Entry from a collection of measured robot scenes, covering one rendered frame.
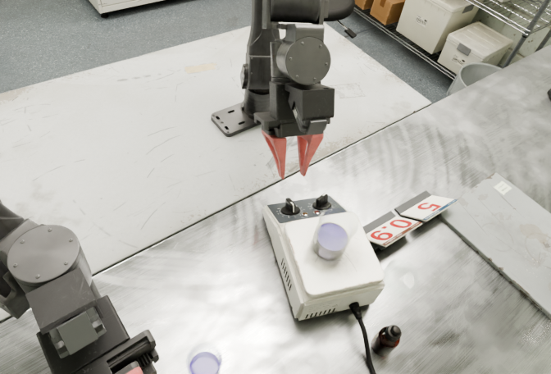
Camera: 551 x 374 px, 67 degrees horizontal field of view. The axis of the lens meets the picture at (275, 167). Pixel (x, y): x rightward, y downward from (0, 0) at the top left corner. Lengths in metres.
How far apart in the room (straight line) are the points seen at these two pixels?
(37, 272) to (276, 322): 0.36
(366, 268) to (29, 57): 2.43
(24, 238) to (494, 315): 0.66
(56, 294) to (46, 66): 2.34
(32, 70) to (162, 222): 2.03
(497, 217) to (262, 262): 0.46
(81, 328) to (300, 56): 0.36
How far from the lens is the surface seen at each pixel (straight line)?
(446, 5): 2.77
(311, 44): 0.52
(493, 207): 0.91
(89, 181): 0.80
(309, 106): 0.52
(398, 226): 0.76
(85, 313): 0.38
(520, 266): 0.85
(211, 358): 0.60
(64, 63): 2.68
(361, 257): 0.63
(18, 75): 2.65
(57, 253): 0.41
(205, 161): 0.81
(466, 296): 0.78
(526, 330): 0.80
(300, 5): 0.59
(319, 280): 0.59
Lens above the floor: 1.50
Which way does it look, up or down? 48 degrees down
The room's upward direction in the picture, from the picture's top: 11 degrees clockwise
